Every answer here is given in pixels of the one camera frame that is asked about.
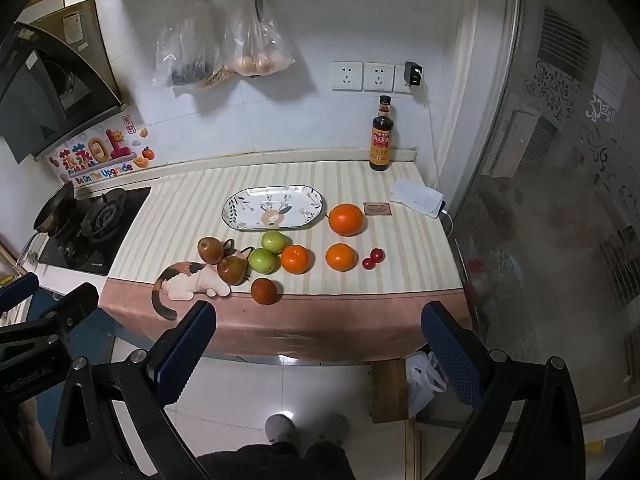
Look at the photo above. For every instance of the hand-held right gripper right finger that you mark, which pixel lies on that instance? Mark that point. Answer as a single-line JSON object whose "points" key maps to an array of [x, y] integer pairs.
{"points": [[450, 355]]}

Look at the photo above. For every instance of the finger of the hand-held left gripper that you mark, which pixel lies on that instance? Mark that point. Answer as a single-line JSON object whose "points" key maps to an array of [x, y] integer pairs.
{"points": [[19, 291], [70, 305]]}

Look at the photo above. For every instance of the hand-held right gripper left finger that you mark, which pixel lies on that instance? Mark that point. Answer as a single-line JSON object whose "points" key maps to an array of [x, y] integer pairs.
{"points": [[184, 355]]}

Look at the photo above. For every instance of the dark red round fruit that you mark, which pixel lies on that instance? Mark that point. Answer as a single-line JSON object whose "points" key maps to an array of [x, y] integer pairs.
{"points": [[263, 291]]}

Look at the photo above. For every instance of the green apple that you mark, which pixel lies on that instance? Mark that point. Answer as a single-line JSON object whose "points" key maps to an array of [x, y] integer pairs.
{"points": [[273, 241], [262, 260]]}

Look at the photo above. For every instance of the small orange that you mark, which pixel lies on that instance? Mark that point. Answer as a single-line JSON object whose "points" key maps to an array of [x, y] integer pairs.
{"points": [[297, 259], [341, 257]]}

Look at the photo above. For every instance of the large orange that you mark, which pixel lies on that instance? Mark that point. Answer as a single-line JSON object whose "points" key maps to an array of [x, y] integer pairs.
{"points": [[346, 219]]}

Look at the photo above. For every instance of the floral ceramic plate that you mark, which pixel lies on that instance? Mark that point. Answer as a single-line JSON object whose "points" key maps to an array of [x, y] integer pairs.
{"points": [[275, 208]]}

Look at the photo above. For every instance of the white plastic bag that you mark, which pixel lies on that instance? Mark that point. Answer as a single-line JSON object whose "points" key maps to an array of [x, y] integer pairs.
{"points": [[424, 385]]}

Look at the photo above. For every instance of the wooden stool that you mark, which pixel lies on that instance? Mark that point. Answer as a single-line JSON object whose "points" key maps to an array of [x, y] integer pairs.
{"points": [[390, 390]]}

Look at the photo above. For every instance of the gas stove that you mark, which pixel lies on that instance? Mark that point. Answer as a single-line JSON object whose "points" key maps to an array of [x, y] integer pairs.
{"points": [[95, 235]]}

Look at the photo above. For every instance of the black frying pan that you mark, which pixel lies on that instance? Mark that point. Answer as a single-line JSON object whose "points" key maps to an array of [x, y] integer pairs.
{"points": [[52, 207]]}

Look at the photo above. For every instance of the grey slipper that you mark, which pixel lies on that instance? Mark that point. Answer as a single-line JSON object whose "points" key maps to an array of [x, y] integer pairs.
{"points": [[336, 426], [281, 427]]}

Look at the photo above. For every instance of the cherry tomato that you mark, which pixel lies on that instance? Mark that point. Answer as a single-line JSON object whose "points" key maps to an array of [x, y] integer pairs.
{"points": [[368, 263], [376, 255]]}

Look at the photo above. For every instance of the striped cat-print tablecloth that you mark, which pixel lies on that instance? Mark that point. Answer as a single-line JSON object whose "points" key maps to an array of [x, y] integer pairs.
{"points": [[310, 310]]}

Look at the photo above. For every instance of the white folded cloth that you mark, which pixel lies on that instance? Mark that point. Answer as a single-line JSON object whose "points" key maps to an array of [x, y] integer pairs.
{"points": [[417, 196]]}

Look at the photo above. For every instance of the brown label patch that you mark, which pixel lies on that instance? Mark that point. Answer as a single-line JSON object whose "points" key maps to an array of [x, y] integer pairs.
{"points": [[376, 208]]}

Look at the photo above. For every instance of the range hood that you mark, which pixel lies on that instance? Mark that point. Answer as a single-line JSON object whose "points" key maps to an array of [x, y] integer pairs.
{"points": [[45, 90]]}

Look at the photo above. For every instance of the dark soy sauce bottle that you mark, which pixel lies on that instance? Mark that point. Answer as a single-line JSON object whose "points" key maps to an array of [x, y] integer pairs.
{"points": [[382, 142]]}

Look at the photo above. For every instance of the plastic bag with dark contents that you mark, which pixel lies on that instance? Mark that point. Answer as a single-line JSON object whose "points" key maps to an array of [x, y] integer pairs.
{"points": [[186, 50]]}

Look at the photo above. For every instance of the black charger plug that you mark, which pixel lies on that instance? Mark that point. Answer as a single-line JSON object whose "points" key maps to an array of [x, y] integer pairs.
{"points": [[414, 74]]}

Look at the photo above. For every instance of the plastic bag with eggs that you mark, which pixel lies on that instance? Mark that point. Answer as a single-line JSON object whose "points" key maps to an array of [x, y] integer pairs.
{"points": [[255, 40]]}

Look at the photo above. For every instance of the colourful wall sticker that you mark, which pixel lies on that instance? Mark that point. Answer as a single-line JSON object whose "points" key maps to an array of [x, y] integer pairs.
{"points": [[95, 155]]}

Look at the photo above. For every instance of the white wall socket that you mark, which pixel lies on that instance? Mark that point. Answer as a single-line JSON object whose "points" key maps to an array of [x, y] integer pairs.
{"points": [[400, 80], [378, 77], [346, 76]]}

